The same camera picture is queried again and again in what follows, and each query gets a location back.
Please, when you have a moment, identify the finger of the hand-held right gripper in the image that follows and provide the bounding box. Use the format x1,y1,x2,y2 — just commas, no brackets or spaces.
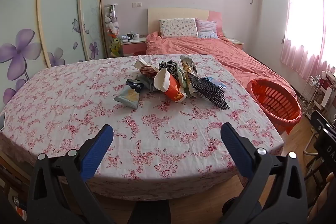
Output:
310,109,336,136

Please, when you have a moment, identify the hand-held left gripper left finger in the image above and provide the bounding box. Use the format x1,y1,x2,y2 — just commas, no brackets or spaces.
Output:
28,124,114,224

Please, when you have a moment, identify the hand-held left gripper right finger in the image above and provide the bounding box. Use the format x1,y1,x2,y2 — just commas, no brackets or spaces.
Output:
220,123,309,224

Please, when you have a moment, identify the black white-dotted sock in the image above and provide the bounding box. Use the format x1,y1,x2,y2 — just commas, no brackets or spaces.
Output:
188,74,230,110

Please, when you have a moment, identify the grey blue snack bag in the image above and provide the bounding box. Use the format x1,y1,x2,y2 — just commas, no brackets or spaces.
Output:
114,79,145,109

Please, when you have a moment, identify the light blue cloth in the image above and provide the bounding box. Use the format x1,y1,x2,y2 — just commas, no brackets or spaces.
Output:
205,76,227,89

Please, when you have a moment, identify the light green sock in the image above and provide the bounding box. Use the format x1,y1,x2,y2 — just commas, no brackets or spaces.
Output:
138,74,157,93

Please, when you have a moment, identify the yellow silver snack bag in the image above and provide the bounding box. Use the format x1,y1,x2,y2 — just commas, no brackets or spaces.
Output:
180,55,200,98

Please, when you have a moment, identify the dark floral sock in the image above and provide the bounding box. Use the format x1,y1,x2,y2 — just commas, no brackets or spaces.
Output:
159,61,177,75

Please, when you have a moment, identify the dark red board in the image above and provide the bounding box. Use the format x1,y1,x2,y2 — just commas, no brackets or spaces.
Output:
321,71,336,94

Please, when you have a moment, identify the pink floral tablecloth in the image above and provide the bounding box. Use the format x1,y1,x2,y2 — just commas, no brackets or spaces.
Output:
0,55,284,201

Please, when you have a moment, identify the pink window curtain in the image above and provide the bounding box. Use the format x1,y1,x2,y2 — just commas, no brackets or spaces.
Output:
280,0,336,80

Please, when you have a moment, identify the salmon pink duvet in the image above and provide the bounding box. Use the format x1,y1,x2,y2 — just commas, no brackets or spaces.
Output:
146,31,297,98

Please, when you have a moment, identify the yellow green plush toy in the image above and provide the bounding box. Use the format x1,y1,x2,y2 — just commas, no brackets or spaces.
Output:
110,38,122,56

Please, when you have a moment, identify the pink bedside table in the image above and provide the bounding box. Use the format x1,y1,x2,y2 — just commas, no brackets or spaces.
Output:
121,38,147,57

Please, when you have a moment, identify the beige bedside table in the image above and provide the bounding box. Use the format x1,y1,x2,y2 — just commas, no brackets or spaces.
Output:
228,38,244,50

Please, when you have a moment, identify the pink striped pillow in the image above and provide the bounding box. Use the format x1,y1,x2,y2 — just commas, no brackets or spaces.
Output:
196,20,219,39

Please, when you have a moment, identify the clear tube of plush toys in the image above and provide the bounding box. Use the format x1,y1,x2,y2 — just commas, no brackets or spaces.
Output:
104,4,119,39

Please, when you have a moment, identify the floral print pillow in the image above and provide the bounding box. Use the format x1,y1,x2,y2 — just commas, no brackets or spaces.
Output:
159,18,199,39

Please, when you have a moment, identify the floral glass sliding door wardrobe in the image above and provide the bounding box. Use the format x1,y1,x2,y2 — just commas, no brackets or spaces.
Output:
0,0,107,109

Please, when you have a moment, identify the beige and pink headboard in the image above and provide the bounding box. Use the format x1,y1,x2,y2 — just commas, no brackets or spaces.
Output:
147,7,222,37

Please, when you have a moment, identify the white wire rack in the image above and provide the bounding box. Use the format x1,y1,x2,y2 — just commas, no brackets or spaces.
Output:
298,74,322,118

